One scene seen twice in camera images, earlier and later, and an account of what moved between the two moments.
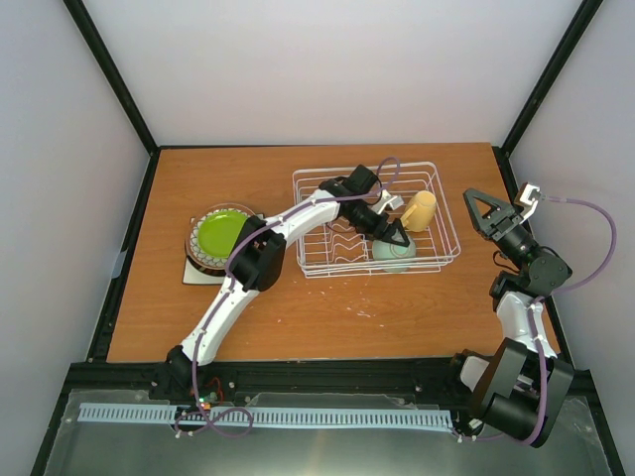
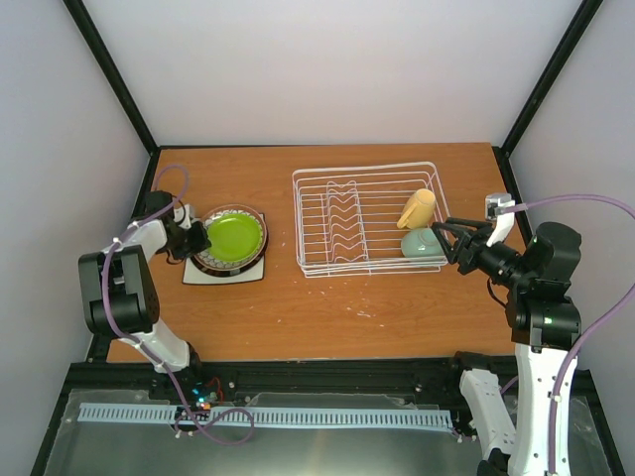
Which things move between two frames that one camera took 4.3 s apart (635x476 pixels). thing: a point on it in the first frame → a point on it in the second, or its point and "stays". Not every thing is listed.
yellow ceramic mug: [420, 212] stays
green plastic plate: [217, 232] stays
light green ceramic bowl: [386, 251] → [421, 243]
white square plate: [193, 276] stays
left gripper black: [376, 231] → [201, 242]
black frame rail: [444, 382] stays
